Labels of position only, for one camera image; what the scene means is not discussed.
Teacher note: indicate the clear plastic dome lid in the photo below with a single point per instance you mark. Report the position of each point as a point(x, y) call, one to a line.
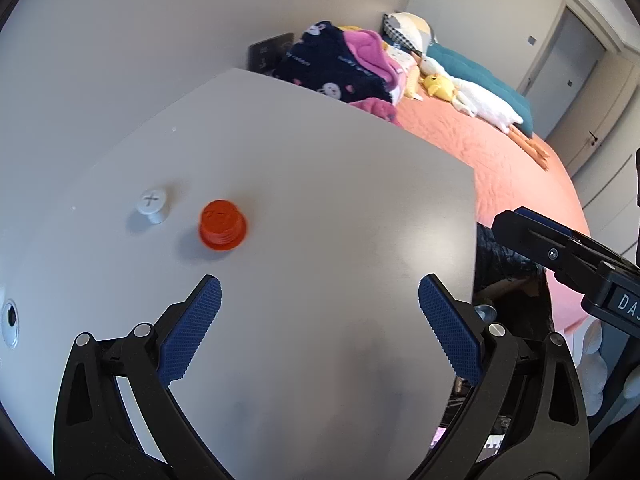
point(484, 311)

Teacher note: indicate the yellow duck plush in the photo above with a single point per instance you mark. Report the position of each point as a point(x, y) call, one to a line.
point(437, 87)

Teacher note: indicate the patchwork pillow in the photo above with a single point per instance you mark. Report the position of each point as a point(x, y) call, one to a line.
point(407, 30)

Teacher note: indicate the black wall socket panel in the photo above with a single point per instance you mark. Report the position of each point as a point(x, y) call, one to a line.
point(270, 52)

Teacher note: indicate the white goose plush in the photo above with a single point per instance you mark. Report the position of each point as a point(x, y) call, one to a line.
point(485, 102)

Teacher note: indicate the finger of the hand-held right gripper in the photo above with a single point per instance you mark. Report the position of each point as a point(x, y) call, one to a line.
point(530, 242)
point(545, 221)

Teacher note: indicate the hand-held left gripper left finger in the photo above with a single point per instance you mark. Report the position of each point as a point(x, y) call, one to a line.
point(192, 330)

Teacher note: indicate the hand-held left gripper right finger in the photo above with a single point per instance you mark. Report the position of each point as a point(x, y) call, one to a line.
point(450, 330)

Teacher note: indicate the white ribbed mat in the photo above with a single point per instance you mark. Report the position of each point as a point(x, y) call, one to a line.
point(492, 450)

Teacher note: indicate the grey room door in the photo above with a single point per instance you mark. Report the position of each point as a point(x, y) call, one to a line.
point(565, 60)

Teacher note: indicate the small yellow pillow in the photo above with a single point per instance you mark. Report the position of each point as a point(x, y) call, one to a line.
point(412, 85)

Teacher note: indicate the teal pillow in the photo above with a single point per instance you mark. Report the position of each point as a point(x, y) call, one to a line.
point(480, 77)

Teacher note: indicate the navy and pink blanket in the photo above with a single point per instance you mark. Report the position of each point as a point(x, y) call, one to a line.
point(330, 67)

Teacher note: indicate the white round cap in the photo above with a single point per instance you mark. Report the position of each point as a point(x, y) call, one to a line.
point(151, 205)

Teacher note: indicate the pink floor mat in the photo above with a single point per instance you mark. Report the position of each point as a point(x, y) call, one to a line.
point(440, 437)

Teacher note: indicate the bed with orange sheet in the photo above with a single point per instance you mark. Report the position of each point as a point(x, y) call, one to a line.
point(500, 175)

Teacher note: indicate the orange threaded plastic cap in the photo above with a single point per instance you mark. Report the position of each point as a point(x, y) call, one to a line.
point(222, 225)

